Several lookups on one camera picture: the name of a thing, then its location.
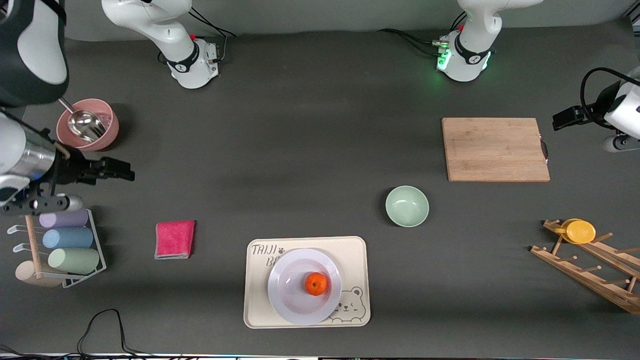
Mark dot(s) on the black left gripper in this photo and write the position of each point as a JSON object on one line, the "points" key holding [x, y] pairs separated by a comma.
{"points": [[589, 111]]}

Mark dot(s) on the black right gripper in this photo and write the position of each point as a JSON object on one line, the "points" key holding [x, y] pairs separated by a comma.
{"points": [[69, 168]]}

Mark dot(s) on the white round plate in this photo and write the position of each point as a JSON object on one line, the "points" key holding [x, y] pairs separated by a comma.
{"points": [[290, 295]]}

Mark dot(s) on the orange fruit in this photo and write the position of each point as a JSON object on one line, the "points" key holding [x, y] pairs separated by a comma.
{"points": [[316, 284]]}

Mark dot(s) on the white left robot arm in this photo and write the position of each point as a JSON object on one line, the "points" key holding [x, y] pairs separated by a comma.
{"points": [[472, 50]]}

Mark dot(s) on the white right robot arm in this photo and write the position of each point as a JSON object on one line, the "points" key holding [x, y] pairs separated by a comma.
{"points": [[170, 30]]}

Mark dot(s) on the yellow small plate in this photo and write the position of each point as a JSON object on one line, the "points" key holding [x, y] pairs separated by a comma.
{"points": [[565, 226], [581, 232]]}

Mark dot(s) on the pink bowl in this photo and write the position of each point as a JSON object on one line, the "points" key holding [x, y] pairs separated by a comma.
{"points": [[111, 131]]}

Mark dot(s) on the metal scoop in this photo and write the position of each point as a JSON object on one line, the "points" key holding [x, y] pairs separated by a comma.
{"points": [[86, 125]]}

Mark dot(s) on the purple cup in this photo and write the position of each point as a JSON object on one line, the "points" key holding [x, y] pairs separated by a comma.
{"points": [[64, 220]]}

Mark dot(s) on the wooden cutting board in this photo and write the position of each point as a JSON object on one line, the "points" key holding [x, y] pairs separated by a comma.
{"points": [[495, 150]]}

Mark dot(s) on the blue cup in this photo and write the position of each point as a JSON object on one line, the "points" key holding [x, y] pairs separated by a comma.
{"points": [[67, 238]]}

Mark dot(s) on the pink folded cloth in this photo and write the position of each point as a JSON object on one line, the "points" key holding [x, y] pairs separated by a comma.
{"points": [[174, 240]]}

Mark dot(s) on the green cup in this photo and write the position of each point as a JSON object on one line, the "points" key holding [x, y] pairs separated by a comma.
{"points": [[74, 261]]}

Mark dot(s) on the wooden rack rod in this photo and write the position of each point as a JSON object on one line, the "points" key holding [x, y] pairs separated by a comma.
{"points": [[33, 245]]}

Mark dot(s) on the beige cup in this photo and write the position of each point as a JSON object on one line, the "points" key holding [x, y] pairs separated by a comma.
{"points": [[25, 274]]}

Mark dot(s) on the wooden dish rack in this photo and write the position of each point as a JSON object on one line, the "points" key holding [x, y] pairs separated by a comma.
{"points": [[590, 280]]}

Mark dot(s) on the pale green bowl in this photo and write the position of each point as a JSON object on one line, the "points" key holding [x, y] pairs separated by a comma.
{"points": [[407, 206]]}

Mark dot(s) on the beige bear print tray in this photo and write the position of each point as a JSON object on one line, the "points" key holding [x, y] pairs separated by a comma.
{"points": [[357, 260]]}

